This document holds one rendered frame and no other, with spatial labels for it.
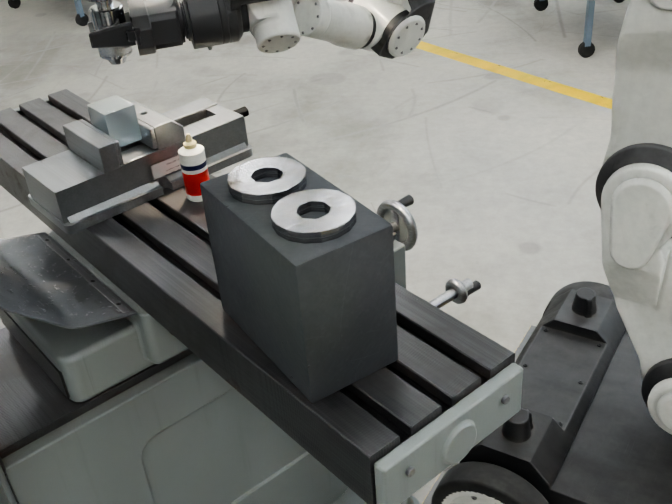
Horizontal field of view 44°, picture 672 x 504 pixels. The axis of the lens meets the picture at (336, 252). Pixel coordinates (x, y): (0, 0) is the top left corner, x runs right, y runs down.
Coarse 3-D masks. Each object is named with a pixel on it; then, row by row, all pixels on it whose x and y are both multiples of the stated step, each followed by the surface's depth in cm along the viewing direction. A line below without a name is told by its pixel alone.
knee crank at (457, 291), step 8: (448, 280) 177; (456, 280) 175; (464, 280) 178; (448, 288) 177; (456, 288) 174; (464, 288) 174; (472, 288) 179; (480, 288) 180; (440, 296) 174; (448, 296) 174; (456, 296) 175; (464, 296) 174; (432, 304) 172; (440, 304) 173
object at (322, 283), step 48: (240, 192) 92; (288, 192) 92; (336, 192) 90; (240, 240) 92; (288, 240) 85; (336, 240) 85; (384, 240) 87; (240, 288) 98; (288, 288) 85; (336, 288) 86; (384, 288) 90; (288, 336) 90; (336, 336) 89; (384, 336) 93; (336, 384) 92
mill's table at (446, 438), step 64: (0, 128) 166; (128, 256) 120; (192, 256) 118; (192, 320) 108; (448, 320) 102; (256, 384) 100; (384, 384) 94; (448, 384) 93; (512, 384) 96; (320, 448) 93; (384, 448) 86; (448, 448) 90
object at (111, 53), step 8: (120, 16) 116; (96, 24) 116; (104, 24) 115; (112, 24) 116; (104, 48) 118; (112, 48) 117; (120, 48) 118; (128, 48) 119; (104, 56) 118; (112, 56) 118; (120, 56) 118
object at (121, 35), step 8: (120, 24) 116; (128, 24) 115; (96, 32) 115; (104, 32) 115; (112, 32) 115; (120, 32) 116; (128, 32) 115; (96, 40) 115; (104, 40) 116; (112, 40) 116; (120, 40) 116; (128, 40) 116; (136, 40) 116
